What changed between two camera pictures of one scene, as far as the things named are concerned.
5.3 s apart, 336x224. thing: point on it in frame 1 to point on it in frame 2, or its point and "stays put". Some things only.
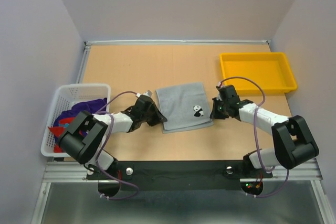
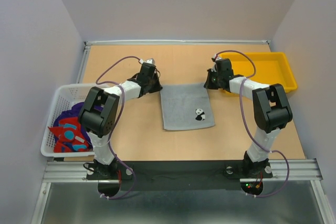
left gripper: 158,117 to 157,87
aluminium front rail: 72,172 stays put
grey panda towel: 186,107 stays put
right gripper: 214,114 to 208,84
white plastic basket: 67,96 stays put
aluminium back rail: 177,42 stays put
